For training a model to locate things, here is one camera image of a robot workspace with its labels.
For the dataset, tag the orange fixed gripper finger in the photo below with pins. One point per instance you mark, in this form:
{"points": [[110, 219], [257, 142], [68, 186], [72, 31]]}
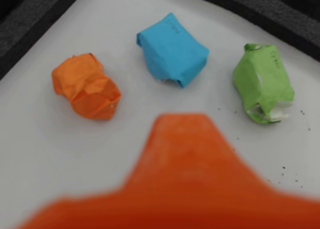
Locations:
{"points": [[180, 179]]}

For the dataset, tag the orange crumpled paper wad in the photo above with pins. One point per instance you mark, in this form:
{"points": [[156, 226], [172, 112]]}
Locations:
{"points": [[85, 86]]}

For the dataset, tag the blue paper wad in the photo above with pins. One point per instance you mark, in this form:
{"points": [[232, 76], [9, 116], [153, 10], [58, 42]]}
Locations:
{"points": [[172, 51]]}

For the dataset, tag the green paper wad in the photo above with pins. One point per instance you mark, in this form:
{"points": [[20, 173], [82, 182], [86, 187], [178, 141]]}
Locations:
{"points": [[262, 84]]}

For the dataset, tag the long grey foam strip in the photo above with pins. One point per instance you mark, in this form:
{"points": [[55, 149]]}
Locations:
{"points": [[275, 14], [25, 21]]}

